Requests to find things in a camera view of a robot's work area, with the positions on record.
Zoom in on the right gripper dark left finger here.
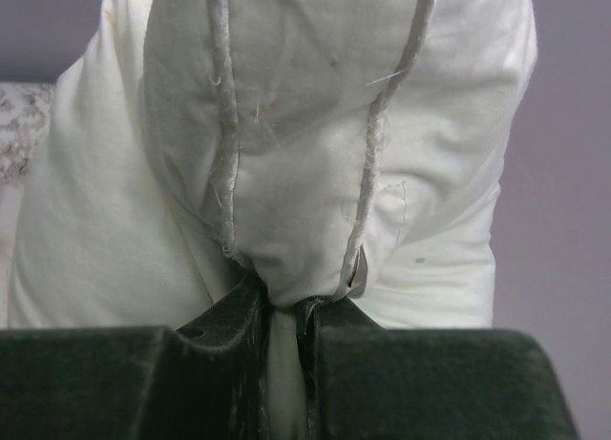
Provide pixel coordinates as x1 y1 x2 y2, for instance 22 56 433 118
1 275 269 439

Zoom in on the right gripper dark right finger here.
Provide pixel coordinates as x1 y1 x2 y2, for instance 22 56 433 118
296 297 579 439

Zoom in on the white pillow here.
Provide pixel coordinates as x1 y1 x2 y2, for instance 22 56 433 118
8 0 537 439

